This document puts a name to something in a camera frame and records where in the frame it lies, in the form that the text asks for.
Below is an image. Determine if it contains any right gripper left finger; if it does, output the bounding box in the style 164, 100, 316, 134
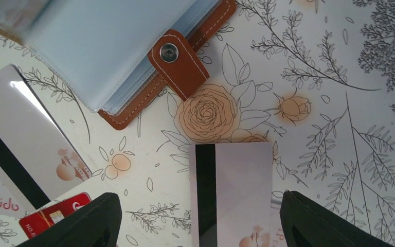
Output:
20, 192, 122, 246

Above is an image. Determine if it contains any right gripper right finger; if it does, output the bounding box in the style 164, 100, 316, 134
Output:
280, 190, 391, 247

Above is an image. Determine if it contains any white pink card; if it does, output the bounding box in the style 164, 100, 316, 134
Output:
189, 142, 273, 246
270, 199, 287, 247

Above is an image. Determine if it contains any brown leather card holder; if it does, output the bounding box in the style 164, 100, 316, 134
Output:
0, 1, 236, 130

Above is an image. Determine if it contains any red card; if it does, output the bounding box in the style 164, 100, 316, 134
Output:
19, 192, 92, 239

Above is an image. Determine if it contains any white card black stripe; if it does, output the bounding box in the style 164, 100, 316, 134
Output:
0, 64, 92, 218

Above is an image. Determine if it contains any floral patterned table mat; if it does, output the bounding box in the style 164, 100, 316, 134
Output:
0, 1, 395, 246

